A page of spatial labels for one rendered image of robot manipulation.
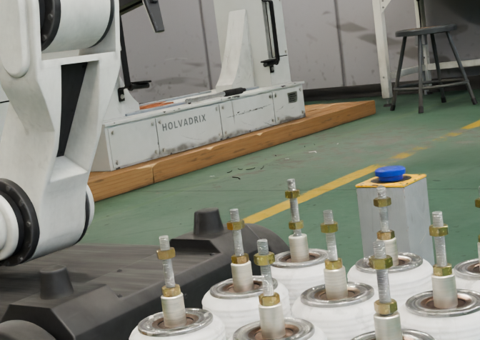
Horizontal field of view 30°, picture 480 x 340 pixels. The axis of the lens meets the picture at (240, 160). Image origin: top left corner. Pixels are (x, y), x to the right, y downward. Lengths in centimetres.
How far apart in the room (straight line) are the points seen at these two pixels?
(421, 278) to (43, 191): 65
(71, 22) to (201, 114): 262
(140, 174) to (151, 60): 409
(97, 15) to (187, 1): 589
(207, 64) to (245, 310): 628
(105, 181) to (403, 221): 229
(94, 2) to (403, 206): 55
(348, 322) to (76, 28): 67
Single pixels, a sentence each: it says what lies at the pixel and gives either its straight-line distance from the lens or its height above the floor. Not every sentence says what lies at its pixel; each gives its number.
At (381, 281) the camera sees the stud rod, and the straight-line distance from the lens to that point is 76.
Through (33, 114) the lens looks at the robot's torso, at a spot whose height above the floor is 45.
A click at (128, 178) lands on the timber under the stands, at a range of 345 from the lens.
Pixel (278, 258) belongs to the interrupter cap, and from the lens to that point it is 109.
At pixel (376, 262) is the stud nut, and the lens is 75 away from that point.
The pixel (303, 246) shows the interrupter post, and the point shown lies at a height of 27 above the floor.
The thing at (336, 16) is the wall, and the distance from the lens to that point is 654.
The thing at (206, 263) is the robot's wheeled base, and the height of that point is 19.
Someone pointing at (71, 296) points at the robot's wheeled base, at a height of 21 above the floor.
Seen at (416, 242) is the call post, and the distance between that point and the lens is 119.
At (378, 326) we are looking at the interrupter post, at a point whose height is 27.
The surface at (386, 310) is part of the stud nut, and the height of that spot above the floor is 29.
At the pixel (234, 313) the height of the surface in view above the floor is 24.
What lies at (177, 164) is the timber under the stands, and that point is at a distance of 368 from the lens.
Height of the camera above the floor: 52
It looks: 8 degrees down
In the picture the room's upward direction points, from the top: 7 degrees counter-clockwise
